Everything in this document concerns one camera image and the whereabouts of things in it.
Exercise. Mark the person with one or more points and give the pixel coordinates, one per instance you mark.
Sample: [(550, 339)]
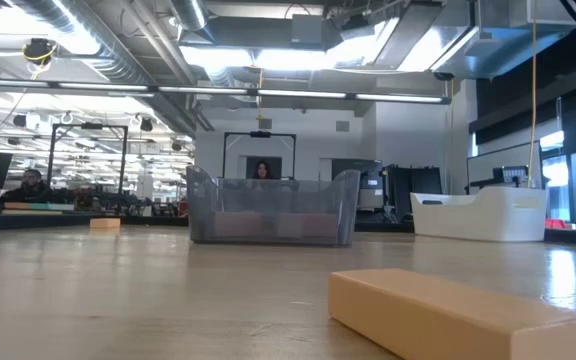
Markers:
[(263, 171), (30, 187)]

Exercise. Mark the grey translucent plastic bin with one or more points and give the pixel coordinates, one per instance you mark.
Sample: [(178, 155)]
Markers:
[(228, 200)]

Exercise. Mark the long ceiling light strip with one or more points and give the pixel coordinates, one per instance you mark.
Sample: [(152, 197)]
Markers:
[(298, 93)]

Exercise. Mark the black cabinet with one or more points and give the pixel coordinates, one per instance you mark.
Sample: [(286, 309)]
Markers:
[(413, 182)]

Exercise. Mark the white plastic bin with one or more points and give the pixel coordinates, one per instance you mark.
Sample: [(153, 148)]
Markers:
[(483, 220)]

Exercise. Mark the long orange wooden block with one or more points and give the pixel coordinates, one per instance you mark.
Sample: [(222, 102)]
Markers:
[(443, 310)]

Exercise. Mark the small dark computer monitor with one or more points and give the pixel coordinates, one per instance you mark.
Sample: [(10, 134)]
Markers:
[(510, 175)]

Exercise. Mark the red box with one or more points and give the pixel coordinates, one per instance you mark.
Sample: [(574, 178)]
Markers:
[(556, 223)]

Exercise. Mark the black metal stand frame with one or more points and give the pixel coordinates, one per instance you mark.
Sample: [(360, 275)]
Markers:
[(260, 134), (88, 126)]

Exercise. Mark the silver round ventilation duct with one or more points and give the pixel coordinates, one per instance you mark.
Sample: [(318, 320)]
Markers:
[(190, 12)]

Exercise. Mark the metal air duct box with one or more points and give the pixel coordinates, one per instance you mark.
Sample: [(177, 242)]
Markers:
[(493, 45)]

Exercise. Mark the black aluminium table frame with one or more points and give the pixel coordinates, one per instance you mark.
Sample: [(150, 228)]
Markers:
[(43, 221)]

